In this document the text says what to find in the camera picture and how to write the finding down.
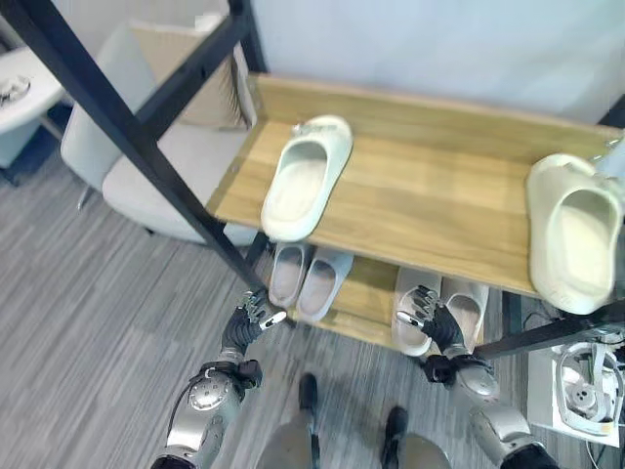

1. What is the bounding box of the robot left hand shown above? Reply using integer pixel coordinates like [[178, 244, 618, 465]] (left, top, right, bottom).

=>
[[221, 290, 287, 355]]

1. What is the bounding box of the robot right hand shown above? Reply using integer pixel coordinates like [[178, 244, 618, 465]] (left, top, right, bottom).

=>
[[397, 285, 465, 355]]

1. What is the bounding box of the cream slide slipper on lower shelf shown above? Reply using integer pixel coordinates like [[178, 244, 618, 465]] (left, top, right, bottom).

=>
[[391, 266, 443, 357], [440, 275, 490, 354]]

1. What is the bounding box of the beige closed-toe house slipper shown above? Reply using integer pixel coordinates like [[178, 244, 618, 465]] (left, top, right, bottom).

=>
[[296, 247, 354, 322], [269, 242, 313, 308]]

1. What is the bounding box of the silver robot left leg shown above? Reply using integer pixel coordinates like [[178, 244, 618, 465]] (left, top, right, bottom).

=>
[[255, 373, 321, 469]]

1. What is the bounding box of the silver robot leg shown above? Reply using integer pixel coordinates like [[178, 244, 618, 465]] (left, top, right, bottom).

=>
[[381, 405, 453, 469], [255, 373, 321, 469]]

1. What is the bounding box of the silver robot right leg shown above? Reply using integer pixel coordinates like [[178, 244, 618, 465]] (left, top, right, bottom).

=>
[[381, 405, 453, 469]]

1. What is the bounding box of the white VR headset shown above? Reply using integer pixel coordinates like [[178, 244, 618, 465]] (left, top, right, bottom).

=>
[[556, 341, 625, 436]]

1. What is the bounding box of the white slide slipper with charms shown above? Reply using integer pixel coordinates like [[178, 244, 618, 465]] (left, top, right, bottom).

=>
[[261, 114, 354, 242]]

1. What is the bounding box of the grey upholstered chair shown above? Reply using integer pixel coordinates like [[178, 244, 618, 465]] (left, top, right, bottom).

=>
[[60, 20, 260, 245]]

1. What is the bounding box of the beige cushion with fringe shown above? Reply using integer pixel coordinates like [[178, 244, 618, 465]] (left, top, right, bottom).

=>
[[128, 13, 259, 131]]

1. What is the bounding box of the white round table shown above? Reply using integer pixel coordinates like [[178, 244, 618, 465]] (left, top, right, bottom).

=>
[[0, 46, 64, 170]]

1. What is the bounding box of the small item on table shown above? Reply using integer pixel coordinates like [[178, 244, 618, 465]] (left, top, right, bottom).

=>
[[0, 75, 32, 107]]

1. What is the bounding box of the wooden shoe rack black frame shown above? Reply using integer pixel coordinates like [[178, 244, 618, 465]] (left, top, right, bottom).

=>
[[0, 0, 625, 362]]

